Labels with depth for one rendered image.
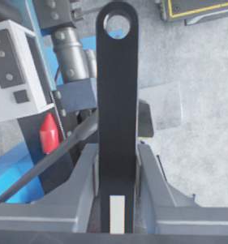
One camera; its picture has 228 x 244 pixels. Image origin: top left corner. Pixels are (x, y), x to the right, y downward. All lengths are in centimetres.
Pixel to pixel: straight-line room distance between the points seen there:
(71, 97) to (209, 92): 145
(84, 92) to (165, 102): 104
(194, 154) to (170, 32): 120
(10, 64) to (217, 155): 194
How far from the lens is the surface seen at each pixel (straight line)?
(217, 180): 224
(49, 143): 59
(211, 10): 152
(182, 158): 195
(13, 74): 52
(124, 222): 18
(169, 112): 158
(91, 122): 29
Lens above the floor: 164
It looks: 75 degrees down
